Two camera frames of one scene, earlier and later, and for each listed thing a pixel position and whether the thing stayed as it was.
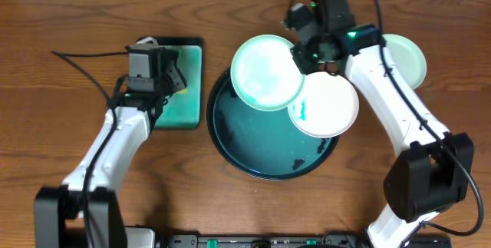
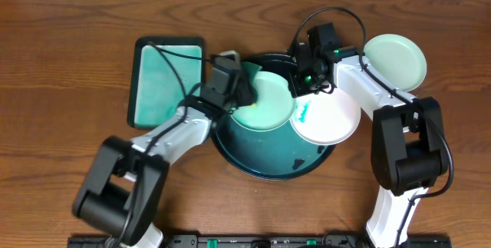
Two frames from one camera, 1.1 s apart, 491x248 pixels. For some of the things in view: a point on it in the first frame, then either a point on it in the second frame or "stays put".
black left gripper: x=175 y=74 → x=243 y=94
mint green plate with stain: x=265 y=74 → x=276 y=104
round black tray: x=259 y=143 stays put
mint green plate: x=406 y=58 stays put
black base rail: x=294 y=241 stays put
